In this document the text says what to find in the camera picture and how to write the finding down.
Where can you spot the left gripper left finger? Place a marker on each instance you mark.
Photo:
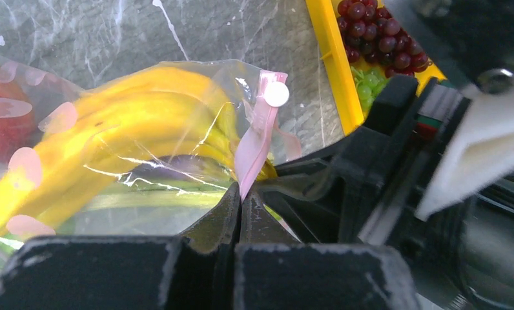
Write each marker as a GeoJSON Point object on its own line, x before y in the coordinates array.
{"type": "Point", "coordinates": [191, 270]}

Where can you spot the orange red fruit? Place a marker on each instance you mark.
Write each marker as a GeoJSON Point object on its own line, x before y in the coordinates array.
{"type": "Point", "coordinates": [17, 120]}

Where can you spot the celery stalk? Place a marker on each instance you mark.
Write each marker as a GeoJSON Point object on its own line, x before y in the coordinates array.
{"type": "Point", "coordinates": [137, 207]}

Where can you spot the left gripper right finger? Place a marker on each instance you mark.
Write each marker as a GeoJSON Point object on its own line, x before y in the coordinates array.
{"type": "Point", "coordinates": [279, 275]}

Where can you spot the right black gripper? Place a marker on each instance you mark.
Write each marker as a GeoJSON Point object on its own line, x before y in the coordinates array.
{"type": "Point", "coordinates": [366, 188]}

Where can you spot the green grape bunch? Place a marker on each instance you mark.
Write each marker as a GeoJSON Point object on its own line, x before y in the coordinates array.
{"type": "Point", "coordinates": [368, 83]}

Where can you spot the yellow plastic tray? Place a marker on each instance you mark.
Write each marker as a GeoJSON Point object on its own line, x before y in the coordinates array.
{"type": "Point", "coordinates": [333, 54]}

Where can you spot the clear zip top bag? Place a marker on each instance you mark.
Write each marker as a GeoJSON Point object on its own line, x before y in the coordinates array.
{"type": "Point", "coordinates": [133, 149]}

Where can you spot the yellow banana bunch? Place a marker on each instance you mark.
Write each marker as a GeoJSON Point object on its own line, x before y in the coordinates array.
{"type": "Point", "coordinates": [120, 132]}

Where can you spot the dark red grape bunch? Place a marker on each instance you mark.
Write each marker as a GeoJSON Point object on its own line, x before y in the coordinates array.
{"type": "Point", "coordinates": [370, 32]}

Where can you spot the purple eggplant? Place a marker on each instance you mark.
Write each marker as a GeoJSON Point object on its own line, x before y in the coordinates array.
{"type": "Point", "coordinates": [183, 168]}

